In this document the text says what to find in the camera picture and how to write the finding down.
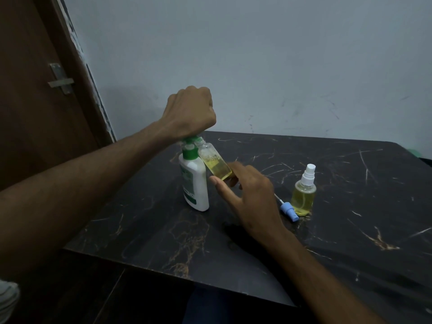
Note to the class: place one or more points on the person's left fingers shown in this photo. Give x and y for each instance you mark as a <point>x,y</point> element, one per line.
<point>210,111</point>

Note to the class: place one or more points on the person's left forearm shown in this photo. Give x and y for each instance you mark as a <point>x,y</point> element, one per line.
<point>84,185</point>

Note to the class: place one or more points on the person's left hand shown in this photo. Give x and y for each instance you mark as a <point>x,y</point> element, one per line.
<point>187,109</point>

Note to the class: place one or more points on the brown wooden door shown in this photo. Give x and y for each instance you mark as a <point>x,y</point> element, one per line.
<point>37,97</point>

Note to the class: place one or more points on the person's right thumb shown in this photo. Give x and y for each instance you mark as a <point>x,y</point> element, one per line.
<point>222,189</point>

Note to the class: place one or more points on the person's right forearm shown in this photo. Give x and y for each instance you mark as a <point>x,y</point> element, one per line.
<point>320,283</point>

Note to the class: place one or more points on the blue spray pump head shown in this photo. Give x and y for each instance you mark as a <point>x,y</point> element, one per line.
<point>290,209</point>

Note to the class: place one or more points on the person's right hand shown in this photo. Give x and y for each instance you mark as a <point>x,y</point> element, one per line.
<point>254,202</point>

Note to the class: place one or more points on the metal door latch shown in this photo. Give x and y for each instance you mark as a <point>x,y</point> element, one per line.
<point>60,79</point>

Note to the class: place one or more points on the small green object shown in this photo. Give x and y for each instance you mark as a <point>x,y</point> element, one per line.
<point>414,153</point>

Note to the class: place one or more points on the clear square bottle yellow oil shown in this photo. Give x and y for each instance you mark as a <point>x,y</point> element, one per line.
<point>214,161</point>

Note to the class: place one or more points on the person's grey garment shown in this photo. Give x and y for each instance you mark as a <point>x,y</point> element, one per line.
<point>7,298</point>

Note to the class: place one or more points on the person's blue trousers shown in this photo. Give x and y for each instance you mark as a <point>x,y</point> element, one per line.
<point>216,308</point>

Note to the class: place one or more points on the white bottle with green cap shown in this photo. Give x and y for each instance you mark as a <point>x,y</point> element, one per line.
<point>195,185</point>

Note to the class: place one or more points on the round spray bottle yellow liquid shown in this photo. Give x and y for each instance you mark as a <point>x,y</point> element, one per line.
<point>303,197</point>

